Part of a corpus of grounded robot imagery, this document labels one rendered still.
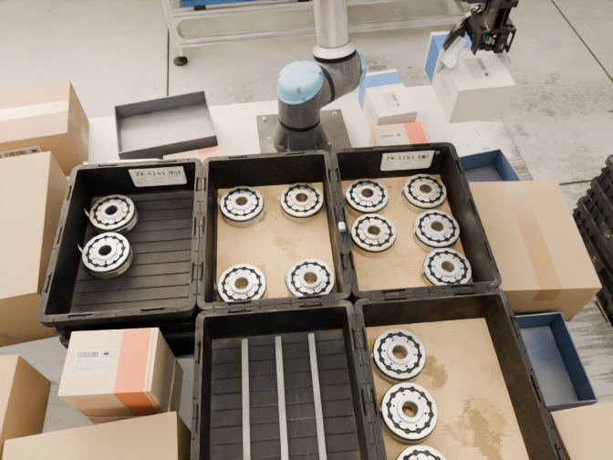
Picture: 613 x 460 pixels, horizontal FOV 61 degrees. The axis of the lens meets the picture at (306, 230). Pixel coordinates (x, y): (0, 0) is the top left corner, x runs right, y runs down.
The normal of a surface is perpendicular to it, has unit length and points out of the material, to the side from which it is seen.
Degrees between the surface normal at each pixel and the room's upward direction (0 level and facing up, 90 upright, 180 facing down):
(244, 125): 0
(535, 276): 0
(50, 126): 0
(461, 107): 90
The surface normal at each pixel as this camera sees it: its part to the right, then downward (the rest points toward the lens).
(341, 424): 0.00, -0.58
